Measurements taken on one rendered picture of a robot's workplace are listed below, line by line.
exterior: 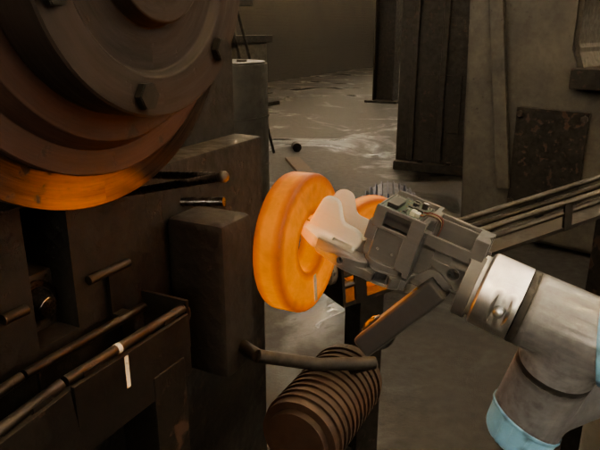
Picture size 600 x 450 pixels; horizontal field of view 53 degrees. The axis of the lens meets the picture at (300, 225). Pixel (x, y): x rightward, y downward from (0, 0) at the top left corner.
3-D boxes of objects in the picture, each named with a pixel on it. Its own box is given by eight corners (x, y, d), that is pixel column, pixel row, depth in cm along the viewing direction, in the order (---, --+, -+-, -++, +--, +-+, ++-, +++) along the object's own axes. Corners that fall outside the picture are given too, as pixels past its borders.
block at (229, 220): (170, 364, 94) (159, 215, 86) (201, 342, 100) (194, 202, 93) (229, 382, 89) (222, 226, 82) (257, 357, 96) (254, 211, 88)
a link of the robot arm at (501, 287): (510, 320, 64) (496, 354, 57) (469, 302, 65) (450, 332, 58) (539, 259, 61) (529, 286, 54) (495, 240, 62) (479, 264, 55)
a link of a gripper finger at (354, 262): (331, 227, 66) (404, 260, 64) (327, 241, 67) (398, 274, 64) (312, 238, 62) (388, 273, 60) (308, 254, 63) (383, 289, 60)
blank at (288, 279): (245, 196, 60) (274, 200, 59) (312, 155, 73) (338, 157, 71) (257, 332, 66) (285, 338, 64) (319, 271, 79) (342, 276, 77)
